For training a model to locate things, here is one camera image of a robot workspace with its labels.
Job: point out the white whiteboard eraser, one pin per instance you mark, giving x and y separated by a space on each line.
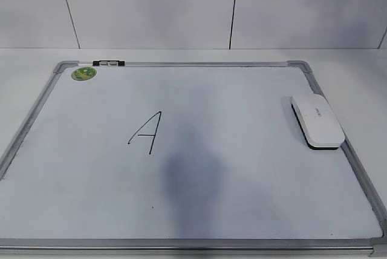
317 121

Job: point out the black and clear board clip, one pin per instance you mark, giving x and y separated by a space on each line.
109 63

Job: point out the round green magnet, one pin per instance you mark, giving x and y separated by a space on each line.
83 73

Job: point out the white board with grey frame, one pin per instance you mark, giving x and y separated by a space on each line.
190 157

